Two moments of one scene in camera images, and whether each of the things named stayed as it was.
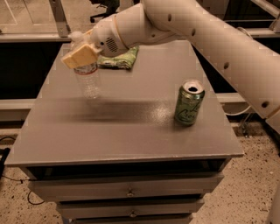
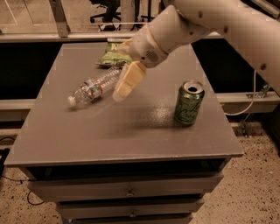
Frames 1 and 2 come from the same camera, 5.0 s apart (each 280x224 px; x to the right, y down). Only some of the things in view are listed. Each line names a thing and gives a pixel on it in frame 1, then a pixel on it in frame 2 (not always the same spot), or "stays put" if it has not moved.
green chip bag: x=123 y=61 stays put
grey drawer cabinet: x=120 y=157 stays put
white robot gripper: x=107 y=37 -> x=144 y=49
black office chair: x=112 y=7 stays put
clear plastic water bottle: x=87 y=80 -> x=94 y=88
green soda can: x=190 y=99 stays put
